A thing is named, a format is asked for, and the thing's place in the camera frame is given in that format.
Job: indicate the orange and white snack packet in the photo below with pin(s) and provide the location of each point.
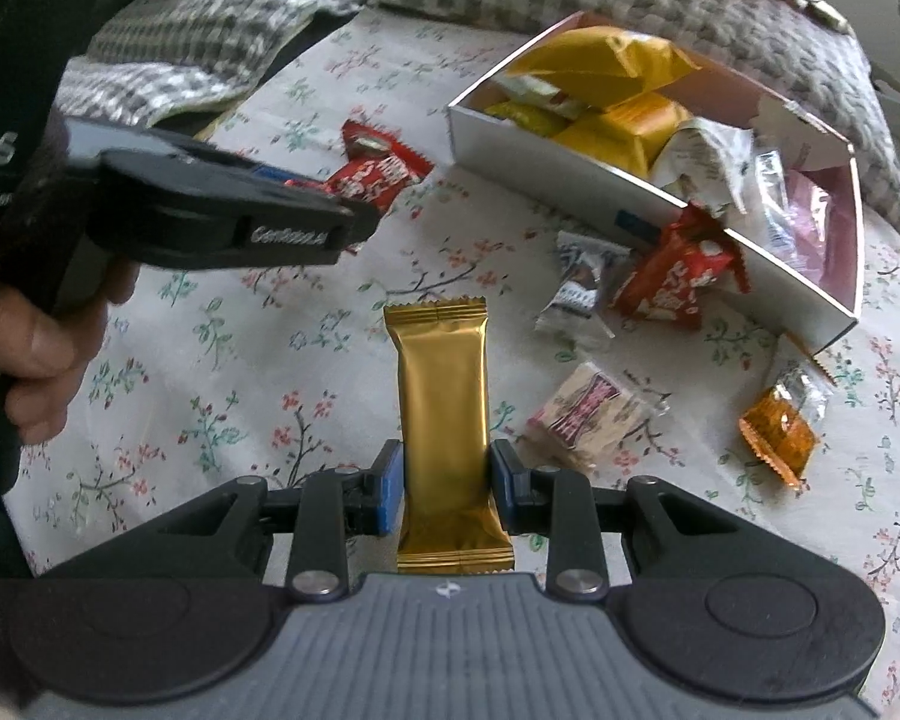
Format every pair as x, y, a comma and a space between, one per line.
776, 427

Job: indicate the large white snack packet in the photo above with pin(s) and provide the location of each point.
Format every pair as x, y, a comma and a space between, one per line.
701, 154

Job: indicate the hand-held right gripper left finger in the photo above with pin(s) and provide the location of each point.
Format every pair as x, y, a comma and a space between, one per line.
390, 487

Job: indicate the white crumpled wrapper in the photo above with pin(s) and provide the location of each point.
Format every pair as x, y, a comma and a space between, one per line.
817, 11

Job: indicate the shallow pink cardboard box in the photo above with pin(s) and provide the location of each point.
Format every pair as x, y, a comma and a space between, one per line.
570, 180

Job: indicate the pink snack packet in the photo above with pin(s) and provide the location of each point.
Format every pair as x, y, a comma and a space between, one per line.
821, 225

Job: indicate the red snack packet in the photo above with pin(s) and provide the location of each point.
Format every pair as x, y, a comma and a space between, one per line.
667, 277
382, 172

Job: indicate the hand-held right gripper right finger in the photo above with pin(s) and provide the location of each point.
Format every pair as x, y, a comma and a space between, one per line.
504, 487

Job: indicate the clear plastic snack packet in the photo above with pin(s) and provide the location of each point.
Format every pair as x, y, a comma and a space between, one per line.
772, 187

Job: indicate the person's left hand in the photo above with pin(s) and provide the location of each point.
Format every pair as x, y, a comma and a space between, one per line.
37, 349

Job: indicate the floral printed cloth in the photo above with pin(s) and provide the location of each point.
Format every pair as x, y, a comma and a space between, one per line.
232, 352

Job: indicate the large yellow snack packet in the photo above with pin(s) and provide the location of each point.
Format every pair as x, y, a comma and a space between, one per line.
615, 60

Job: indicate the white red-print snack packet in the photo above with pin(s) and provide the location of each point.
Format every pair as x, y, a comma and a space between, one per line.
592, 412

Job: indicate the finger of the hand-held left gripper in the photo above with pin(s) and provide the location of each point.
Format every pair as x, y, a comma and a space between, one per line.
255, 217
157, 139

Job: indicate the long yellow snack packet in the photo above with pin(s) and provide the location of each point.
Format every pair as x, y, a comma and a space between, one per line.
630, 131

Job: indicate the gold bar snack packet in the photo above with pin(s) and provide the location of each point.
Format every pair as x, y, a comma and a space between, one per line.
442, 390

